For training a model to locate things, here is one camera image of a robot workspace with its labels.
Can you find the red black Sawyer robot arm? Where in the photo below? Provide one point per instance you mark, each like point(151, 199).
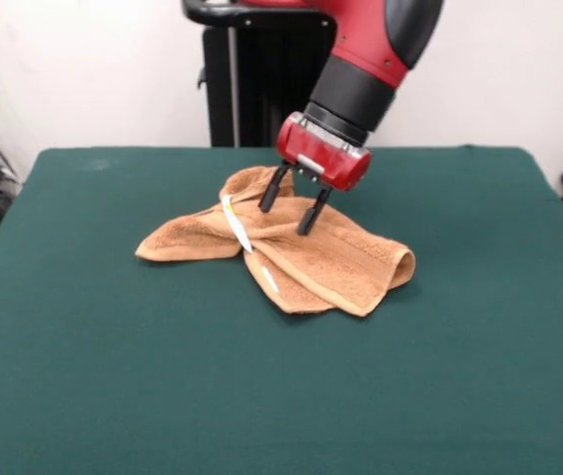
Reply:
point(360, 84)

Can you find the tan terry towel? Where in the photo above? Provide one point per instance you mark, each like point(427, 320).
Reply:
point(320, 262)

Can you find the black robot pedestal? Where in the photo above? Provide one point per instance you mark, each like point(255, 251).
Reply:
point(251, 74)

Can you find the dark green table cloth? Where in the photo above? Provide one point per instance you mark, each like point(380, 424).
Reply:
point(113, 371)

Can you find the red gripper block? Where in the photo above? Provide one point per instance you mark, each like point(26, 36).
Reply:
point(320, 158)

